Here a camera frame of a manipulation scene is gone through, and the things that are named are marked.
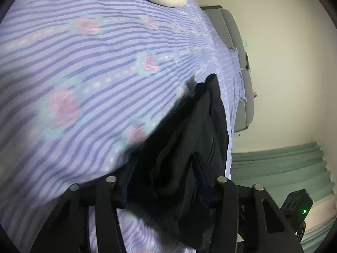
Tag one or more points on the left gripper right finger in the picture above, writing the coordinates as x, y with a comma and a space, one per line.
244, 219

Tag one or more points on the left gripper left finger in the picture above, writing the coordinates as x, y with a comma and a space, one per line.
85, 217

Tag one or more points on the black pants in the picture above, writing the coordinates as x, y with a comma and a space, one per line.
171, 175

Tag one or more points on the green curtain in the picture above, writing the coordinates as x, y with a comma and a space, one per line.
284, 170

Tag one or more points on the grey upholstered headboard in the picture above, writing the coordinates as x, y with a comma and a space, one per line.
227, 29

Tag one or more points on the purple patterned bed cover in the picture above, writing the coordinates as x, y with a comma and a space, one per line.
82, 80

